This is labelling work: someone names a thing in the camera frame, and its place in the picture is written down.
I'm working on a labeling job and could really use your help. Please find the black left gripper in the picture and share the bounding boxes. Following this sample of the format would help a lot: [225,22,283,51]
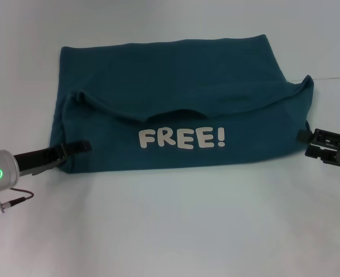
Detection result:
[13,139,93,177]

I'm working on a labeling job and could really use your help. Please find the blue teal shirt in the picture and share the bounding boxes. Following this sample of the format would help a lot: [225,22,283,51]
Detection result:
[48,34,315,175]

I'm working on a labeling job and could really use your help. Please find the left arm brown cable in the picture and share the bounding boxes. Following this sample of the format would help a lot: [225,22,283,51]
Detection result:
[0,187,36,216]

